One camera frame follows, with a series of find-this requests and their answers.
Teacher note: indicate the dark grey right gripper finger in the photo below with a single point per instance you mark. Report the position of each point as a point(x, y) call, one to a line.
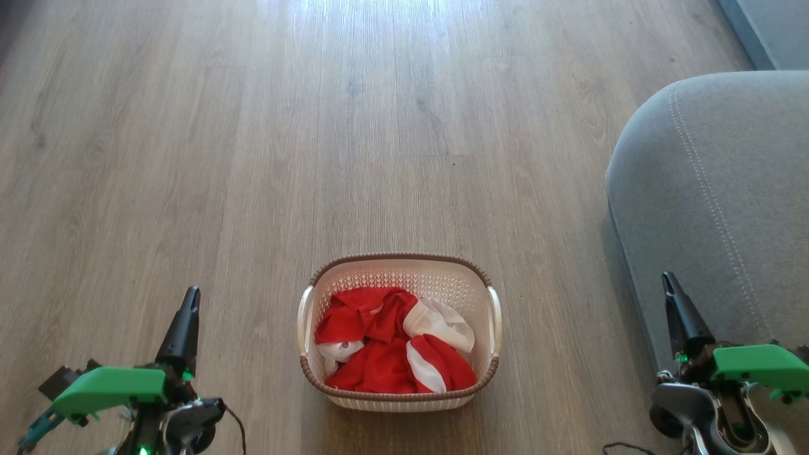
point(686, 325)

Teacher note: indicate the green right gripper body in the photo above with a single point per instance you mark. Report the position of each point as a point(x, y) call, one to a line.
point(761, 366)

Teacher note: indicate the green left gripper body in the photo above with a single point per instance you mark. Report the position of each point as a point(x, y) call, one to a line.
point(107, 385)

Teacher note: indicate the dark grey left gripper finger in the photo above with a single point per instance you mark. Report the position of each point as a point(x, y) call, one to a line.
point(182, 335)

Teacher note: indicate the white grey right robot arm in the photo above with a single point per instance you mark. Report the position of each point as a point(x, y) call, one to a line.
point(679, 397)

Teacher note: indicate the grey fabric sofa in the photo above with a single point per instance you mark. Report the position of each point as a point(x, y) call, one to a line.
point(714, 189)

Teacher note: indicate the white laundry basket brown rim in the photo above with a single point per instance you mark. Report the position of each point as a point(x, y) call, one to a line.
point(404, 272)

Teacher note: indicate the grey furniture panel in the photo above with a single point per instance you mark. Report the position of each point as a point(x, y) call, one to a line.
point(774, 31)

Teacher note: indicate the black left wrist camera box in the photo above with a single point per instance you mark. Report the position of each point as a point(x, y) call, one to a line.
point(63, 378)

